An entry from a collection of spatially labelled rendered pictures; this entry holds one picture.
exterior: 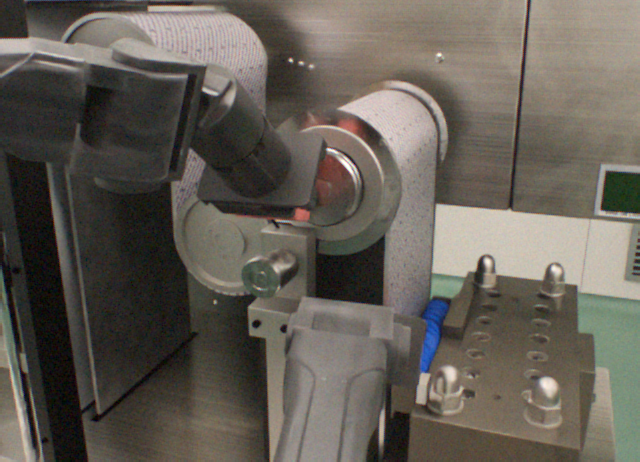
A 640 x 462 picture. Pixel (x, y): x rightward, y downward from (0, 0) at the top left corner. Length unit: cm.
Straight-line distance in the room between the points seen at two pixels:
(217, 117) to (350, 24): 54
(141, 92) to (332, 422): 21
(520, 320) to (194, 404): 45
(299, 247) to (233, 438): 32
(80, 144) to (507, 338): 59
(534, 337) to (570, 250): 259
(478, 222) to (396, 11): 255
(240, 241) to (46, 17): 34
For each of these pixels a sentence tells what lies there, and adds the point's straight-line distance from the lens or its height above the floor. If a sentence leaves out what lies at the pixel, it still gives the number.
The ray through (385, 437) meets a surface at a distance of 78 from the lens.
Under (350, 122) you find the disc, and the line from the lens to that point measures 62.
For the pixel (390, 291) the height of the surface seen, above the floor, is 114.
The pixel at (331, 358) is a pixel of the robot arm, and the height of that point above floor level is 121.
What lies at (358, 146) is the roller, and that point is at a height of 129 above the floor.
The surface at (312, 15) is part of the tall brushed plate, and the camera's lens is 98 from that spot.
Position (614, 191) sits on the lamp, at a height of 119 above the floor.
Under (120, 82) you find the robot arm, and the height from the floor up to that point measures 138.
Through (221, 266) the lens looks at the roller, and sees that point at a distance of 73.
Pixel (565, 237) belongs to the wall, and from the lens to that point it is 342.
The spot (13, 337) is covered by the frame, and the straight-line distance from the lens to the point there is 78.
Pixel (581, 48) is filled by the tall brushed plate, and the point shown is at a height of 137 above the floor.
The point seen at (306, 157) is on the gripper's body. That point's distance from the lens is 53.
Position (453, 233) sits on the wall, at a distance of 347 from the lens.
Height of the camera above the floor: 142
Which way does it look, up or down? 19 degrees down
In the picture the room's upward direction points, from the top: straight up
